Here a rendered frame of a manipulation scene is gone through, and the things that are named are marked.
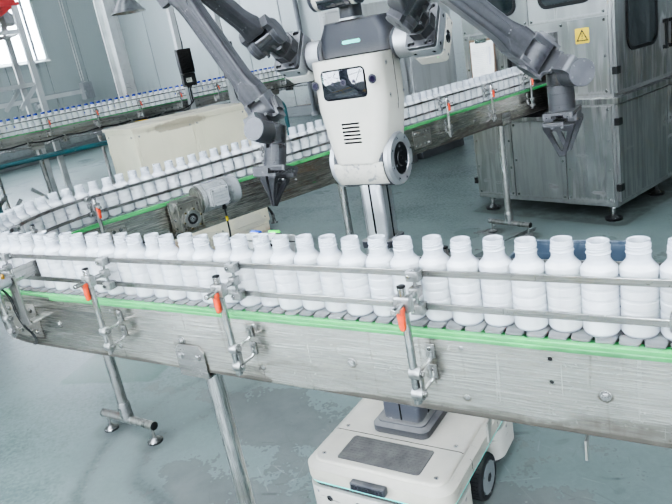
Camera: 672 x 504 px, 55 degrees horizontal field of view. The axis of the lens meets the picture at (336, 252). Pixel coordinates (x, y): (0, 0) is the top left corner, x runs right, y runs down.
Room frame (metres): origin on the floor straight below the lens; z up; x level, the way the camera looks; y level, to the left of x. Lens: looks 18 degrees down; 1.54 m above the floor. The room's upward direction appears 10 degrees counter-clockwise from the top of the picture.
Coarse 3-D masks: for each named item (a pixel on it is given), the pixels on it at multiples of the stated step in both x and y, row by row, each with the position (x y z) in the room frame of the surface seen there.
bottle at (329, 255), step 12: (324, 240) 1.28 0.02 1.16; (336, 240) 1.29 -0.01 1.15; (324, 252) 1.28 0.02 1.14; (336, 252) 1.28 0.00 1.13; (324, 264) 1.27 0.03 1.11; (336, 264) 1.26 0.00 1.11; (324, 276) 1.27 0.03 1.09; (336, 276) 1.26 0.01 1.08; (324, 288) 1.27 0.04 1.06; (336, 288) 1.26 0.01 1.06; (336, 312) 1.27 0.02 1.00
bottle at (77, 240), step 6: (72, 234) 1.76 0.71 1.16; (78, 234) 1.77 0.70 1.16; (72, 240) 1.74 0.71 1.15; (78, 240) 1.74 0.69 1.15; (84, 240) 1.75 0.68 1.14; (72, 246) 1.74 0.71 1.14; (78, 246) 1.74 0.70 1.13; (84, 246) 1.74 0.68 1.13; (72, 252) 1.73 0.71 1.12; (78, 252) 1.72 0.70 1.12; (84, 252) 1.73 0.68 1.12; (78, 264) 1.72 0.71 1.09; (84, 264) 1.73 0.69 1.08; (78, 270) 1.72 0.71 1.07; (90, 270) 1.73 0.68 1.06; (78, 276) 1.73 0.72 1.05
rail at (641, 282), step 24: (168, 264) 1.51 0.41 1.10; (192, 264) 1.47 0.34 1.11; (216, 264) 1.42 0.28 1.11; (240, 264) 1.38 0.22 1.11; (264, 264) 1.34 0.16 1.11; (168, 288) 1.52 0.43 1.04; (192, 288) 1.48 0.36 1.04; (480, 312) 1.07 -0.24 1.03; (504, 312) 1.04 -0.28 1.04; (528, 312) 1.02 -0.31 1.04; (552, 312) 1.00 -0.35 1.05
